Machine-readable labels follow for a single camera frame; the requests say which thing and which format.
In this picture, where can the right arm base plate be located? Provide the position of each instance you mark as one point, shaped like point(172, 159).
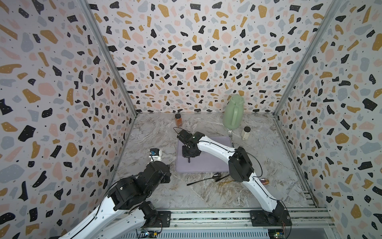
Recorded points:
point(261, 218)

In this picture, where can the aluminium rail frame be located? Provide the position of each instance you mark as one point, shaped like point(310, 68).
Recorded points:
point(307, 223)

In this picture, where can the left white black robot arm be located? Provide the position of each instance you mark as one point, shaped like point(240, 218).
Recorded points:
point(125, 208)

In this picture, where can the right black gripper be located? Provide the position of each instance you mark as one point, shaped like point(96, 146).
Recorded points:
point(194, 155)

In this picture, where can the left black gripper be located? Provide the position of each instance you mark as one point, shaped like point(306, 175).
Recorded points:
point(167, 176)

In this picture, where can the iridescent spoon blue handle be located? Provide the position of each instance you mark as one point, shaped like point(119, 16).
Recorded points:
point(264, 181)

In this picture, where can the green plastic pitcher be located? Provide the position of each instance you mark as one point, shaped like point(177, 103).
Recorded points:
point(234, 111)

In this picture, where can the white shaker jar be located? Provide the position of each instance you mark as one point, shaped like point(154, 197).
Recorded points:
point(246, 133)

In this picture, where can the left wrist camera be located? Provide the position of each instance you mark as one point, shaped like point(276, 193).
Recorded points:
point(155, 154)

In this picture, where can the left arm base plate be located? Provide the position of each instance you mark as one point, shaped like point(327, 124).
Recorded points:
point(161, 219)

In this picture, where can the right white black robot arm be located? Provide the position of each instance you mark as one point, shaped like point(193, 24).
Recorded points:
point(240, 170)

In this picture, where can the lilac placemat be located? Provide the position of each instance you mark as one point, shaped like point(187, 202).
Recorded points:
point(205, 162)

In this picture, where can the gold fork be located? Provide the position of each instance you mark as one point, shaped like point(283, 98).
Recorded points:
point(221, 184)

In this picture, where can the orange spice jar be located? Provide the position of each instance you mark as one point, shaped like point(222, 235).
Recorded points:
point(178, 119)

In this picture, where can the black spoon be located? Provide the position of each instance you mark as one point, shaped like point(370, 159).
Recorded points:
point(218, 180)
point(216, 176)

